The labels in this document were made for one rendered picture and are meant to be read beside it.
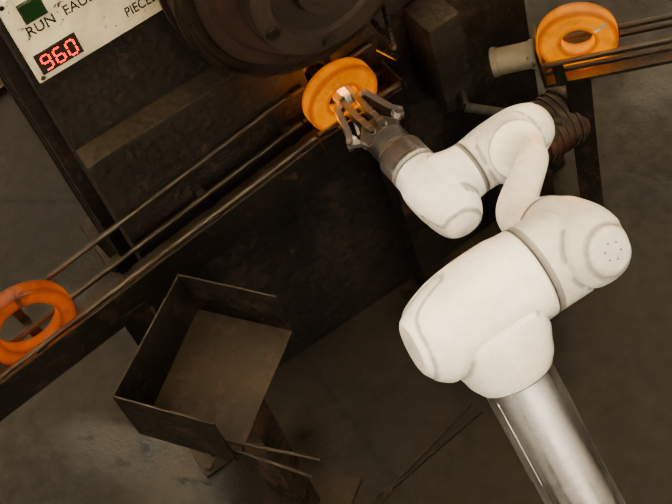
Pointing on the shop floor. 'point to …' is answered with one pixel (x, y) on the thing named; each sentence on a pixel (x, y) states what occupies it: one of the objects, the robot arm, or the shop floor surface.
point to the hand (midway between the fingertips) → (338, 89)
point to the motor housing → (579, 126)
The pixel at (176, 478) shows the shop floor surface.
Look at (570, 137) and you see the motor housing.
